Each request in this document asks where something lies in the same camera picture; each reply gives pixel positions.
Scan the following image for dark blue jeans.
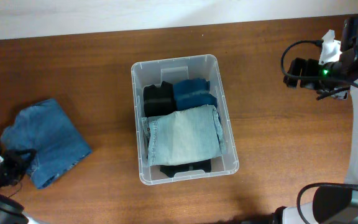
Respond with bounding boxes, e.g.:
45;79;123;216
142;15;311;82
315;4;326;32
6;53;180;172
0;98;93;190

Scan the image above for teal blue garment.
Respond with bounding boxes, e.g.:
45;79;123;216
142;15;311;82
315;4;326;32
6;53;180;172
173;78;218;111

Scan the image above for light blue jeans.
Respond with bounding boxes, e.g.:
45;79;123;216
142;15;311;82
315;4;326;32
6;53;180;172
142;105;227;166

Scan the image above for black garment with tape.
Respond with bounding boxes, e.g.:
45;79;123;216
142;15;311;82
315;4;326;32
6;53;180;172
143;82;177;117

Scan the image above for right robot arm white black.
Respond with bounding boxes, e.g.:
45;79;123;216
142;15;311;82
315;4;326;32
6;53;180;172
253;15;358;224

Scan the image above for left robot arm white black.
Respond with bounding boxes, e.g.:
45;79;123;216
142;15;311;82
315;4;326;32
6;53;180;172
0;149;43;224

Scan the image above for clear plastic storage bin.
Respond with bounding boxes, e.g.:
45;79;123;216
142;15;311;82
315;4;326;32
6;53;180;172
131;54;240;185

